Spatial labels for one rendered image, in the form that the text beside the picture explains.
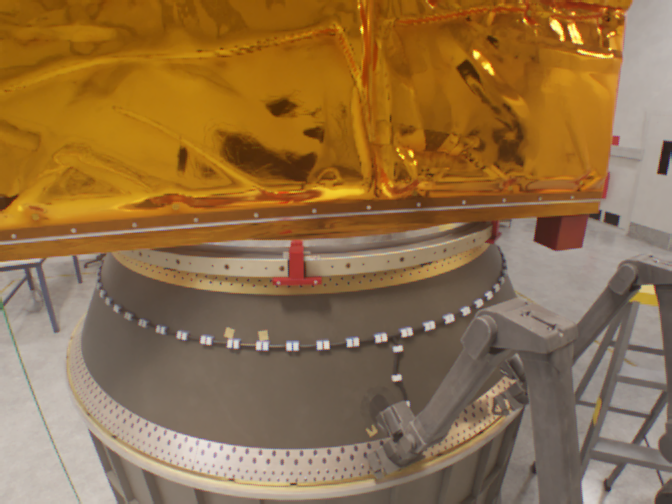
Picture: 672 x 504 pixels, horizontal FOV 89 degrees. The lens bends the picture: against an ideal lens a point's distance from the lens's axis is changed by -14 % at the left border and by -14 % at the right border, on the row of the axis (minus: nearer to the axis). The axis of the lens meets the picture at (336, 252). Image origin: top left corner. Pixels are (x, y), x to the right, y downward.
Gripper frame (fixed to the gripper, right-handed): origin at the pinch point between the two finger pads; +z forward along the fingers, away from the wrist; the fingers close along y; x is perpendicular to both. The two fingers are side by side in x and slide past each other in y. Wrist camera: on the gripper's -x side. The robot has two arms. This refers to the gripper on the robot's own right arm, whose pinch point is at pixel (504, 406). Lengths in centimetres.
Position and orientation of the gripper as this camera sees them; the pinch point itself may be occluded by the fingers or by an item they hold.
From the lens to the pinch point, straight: 138.5
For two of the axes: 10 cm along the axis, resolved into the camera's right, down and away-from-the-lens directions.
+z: -2.3, 6.7, 7.1
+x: 3.9, 7.3, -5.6
